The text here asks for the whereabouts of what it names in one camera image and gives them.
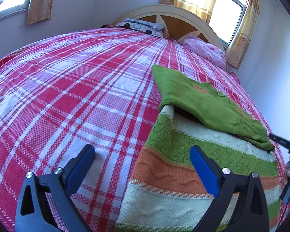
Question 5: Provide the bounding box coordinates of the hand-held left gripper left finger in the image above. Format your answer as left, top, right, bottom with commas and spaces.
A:
15, 144, 96, 232

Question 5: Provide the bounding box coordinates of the cream wooden headboard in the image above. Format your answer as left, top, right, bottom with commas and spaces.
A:
112, 4, 229, 72

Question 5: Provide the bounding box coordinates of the red plaid bed sheet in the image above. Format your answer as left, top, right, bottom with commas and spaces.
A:
0, 26, 290, 232

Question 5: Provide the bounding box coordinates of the green striped knitted sweater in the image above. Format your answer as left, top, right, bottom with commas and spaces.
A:
115, 64, 284, 232

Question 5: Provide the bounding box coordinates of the grey patterned pillow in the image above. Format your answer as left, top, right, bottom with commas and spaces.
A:
115, 18, 165, 38

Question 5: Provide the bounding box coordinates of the small pink cloth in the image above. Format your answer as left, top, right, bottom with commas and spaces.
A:
229, 72, 241, 84

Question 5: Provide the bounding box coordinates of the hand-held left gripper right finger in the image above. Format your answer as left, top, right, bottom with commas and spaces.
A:
190, 145, 270, 232

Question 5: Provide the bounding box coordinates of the pink pillow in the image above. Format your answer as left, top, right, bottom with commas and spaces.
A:
182, 34, 226, 68

